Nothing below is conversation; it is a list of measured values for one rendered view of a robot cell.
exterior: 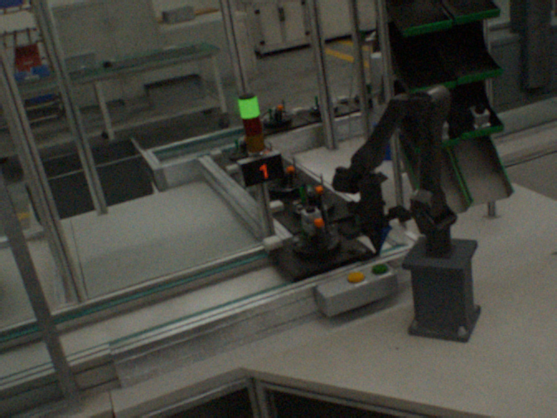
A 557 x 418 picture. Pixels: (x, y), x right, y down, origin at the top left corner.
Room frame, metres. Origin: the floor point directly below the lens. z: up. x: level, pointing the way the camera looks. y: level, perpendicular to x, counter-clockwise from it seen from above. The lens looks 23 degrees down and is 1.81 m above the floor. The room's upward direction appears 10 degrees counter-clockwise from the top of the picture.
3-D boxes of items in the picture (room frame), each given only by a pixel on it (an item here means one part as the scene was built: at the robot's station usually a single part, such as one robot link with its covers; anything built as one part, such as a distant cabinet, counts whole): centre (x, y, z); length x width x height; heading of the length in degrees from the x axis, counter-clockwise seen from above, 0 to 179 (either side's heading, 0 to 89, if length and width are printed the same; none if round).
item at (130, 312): (1.67, 0.12, 0.91); 0.84 x 0.28 x 0.10; 107
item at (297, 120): (3.10, -0.04, 1.01); 0.24 x 0.24 x 0.13; 17
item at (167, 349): (1.51, 0.05, 0.91); 0.89 x 0.06 x 0.11; 107
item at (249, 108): (1.79, 0.05, 1.38); 0.05 x 0.05 x 0.05
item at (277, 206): (1.98, -0.09, 1.01); 0.24 x 0.24 x 0.13; 17
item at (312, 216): (1.72, -0.07, 1.06); 0.08 x 0.04 x 0.07; 17
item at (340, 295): (1.51, -0.15, 0.93); 0.21 x 0.07 x 0.06; 107
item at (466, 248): (1.39, -0.35, 0.96); 0.15 x 0.15 x 0.20; 58
